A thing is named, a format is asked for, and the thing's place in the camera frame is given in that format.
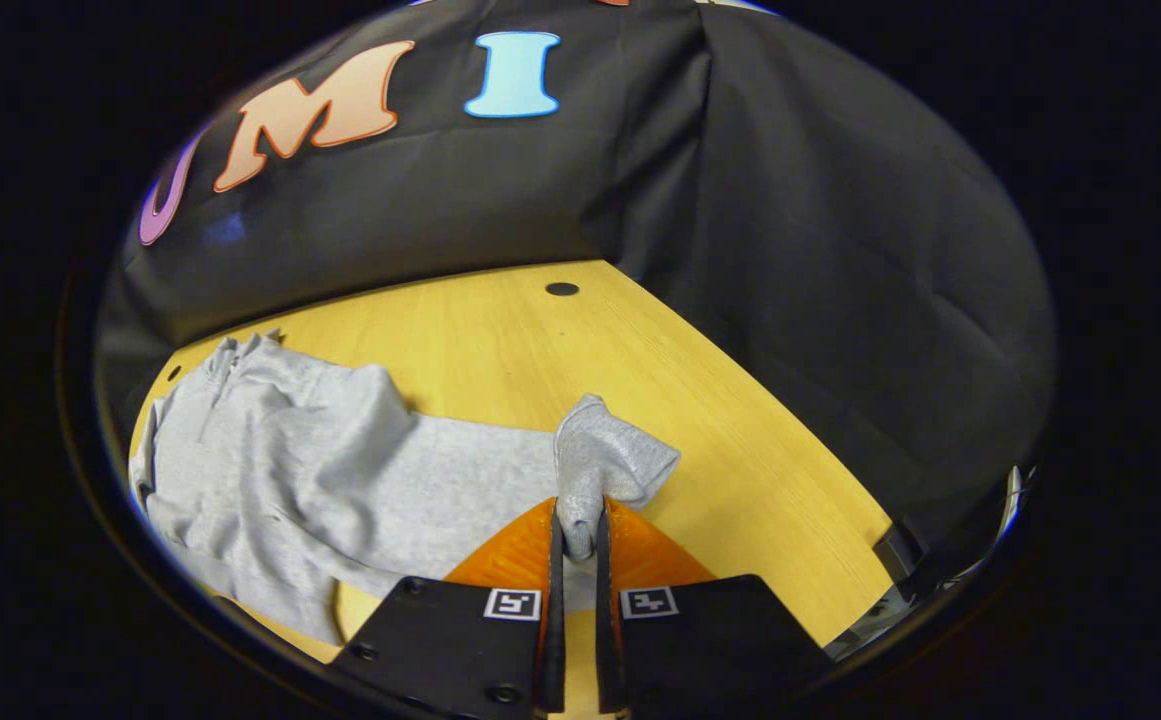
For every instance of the grey sweatshirt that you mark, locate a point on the grey sweatshirt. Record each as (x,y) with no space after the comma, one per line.
(340,480)

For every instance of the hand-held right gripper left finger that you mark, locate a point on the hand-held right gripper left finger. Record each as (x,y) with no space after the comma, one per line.
(554,640)

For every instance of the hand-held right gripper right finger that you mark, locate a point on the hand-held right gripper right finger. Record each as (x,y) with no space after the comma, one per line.
(608,640)

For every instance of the black backdrop cloth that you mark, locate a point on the black backdrop cloth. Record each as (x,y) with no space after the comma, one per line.
(790,250)

